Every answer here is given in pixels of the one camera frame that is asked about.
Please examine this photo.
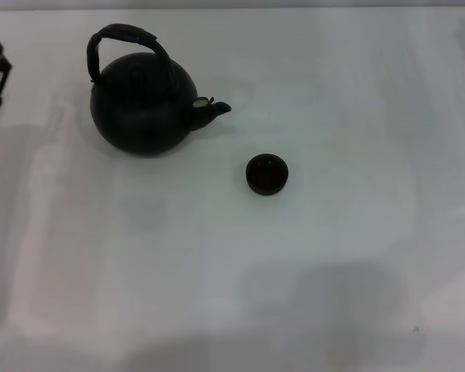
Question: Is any black round teapot with handle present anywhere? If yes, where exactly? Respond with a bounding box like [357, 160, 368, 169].
[86, 22, 233, 158]

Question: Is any small black teacup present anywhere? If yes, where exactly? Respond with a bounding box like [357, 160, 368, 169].
[245, 153, 290, 197]

